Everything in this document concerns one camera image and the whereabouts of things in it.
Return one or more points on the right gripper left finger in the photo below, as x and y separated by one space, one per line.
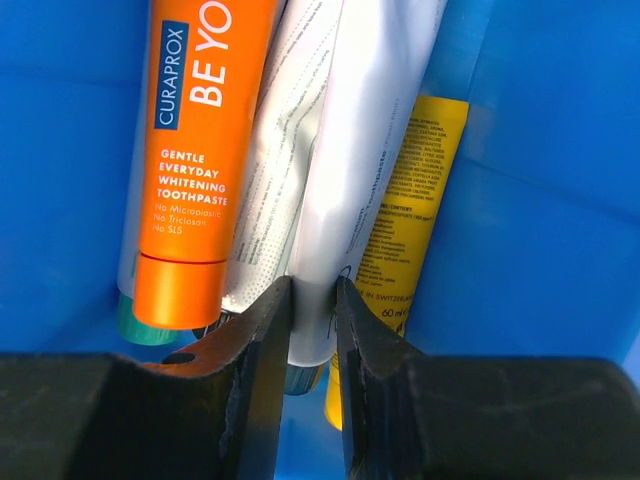
210 410

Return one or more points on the white toothpaste tube blue cap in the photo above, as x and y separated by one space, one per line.
380 55

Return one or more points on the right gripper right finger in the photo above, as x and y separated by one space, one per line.
411 415

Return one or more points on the orange toothpaste tube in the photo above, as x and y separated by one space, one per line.
205 65

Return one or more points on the silver white printed tube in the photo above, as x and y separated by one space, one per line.
290 104

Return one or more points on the yellow cap small tube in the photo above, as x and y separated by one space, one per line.
393 259

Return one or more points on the white tube green cap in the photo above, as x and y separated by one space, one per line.
129 327

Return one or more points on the right blue storage bin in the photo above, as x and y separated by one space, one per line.
536 244

